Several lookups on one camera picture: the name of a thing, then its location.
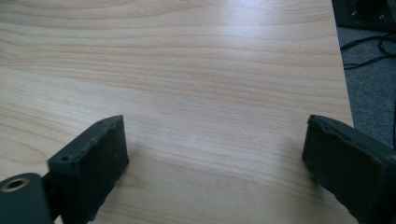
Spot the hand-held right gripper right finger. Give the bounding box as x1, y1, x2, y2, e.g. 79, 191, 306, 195
301, 114, 396, 224

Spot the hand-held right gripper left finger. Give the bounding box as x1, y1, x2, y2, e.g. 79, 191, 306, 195
47, 114, 130, 224

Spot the black equipment base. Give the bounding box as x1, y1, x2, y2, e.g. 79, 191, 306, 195
331, 0, 396, 33

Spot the black cable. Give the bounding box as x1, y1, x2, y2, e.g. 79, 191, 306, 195
339, 33, 396, 71

